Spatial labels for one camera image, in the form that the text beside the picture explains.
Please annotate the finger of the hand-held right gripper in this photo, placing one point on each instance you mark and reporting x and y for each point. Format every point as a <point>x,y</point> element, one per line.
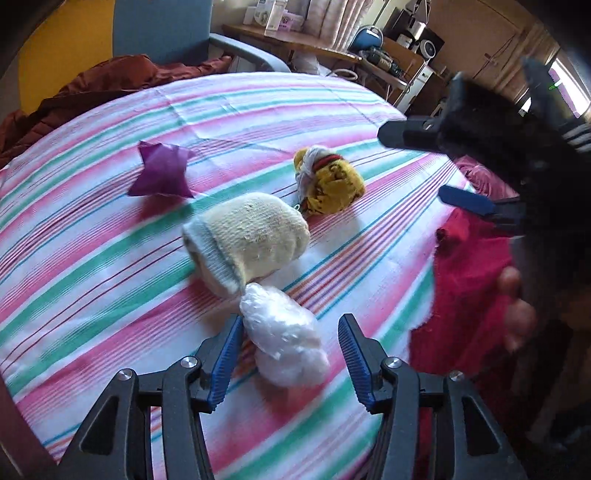
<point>406,134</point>
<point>466,199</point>

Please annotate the blue bag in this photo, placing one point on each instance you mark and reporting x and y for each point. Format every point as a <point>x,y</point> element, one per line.
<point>367,37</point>

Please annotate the red cloth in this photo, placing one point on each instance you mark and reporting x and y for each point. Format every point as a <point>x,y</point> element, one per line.
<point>466,277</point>

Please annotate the striped tablecloth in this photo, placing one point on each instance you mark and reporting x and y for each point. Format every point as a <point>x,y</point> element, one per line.
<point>92,254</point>

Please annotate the purple folded paper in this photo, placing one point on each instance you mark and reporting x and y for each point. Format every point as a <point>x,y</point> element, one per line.
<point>161,170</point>

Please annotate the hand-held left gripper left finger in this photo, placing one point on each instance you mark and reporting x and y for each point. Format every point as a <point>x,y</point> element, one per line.
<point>226,364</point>

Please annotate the white plastic bag wad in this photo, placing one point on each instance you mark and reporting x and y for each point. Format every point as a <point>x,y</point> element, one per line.
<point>281,337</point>

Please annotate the grey yellow blue chair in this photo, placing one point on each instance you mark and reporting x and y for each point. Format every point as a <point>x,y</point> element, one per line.
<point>157,27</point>

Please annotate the white cartons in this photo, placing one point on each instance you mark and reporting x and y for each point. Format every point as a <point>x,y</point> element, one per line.
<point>272,14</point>

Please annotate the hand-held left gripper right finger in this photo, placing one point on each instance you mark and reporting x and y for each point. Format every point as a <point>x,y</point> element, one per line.
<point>358,364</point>

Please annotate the wooden wardrobe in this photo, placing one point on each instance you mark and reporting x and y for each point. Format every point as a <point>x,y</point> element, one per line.
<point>480,50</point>

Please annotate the cream knitted sock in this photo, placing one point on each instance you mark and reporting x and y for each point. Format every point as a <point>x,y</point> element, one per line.
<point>249,235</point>

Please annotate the person's right hand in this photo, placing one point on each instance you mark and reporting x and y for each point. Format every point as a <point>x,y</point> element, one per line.
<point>519,318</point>

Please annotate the small white cabinet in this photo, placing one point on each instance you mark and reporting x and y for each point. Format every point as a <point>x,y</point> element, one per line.
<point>420,87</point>

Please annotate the wooden desk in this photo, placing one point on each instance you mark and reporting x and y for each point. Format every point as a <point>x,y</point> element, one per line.
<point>295,44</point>

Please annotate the maroon jacket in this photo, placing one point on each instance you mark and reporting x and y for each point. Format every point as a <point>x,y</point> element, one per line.
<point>92,87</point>

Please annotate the pale curtain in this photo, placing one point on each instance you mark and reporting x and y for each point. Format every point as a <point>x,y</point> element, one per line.
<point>339,21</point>

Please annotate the black stereo speakers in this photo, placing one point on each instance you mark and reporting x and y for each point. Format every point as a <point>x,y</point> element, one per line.
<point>415,32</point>

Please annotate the yellow plush toy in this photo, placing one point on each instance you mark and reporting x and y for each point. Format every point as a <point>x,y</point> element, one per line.
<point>334,182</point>

